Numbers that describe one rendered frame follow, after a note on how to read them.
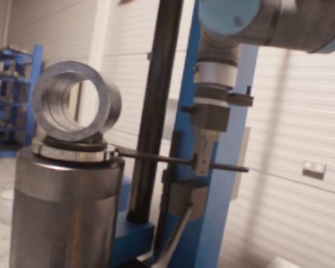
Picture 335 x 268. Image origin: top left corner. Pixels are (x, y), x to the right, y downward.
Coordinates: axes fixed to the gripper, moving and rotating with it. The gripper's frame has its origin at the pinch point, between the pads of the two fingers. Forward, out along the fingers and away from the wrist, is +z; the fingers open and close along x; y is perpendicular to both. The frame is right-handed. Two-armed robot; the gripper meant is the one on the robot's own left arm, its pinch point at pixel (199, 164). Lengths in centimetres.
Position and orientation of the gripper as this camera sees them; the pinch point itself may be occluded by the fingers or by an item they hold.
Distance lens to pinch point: 55.5
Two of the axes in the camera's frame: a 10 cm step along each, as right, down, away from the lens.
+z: -1.6, 9.8, 0.9
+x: 1.3, 1.1, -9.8
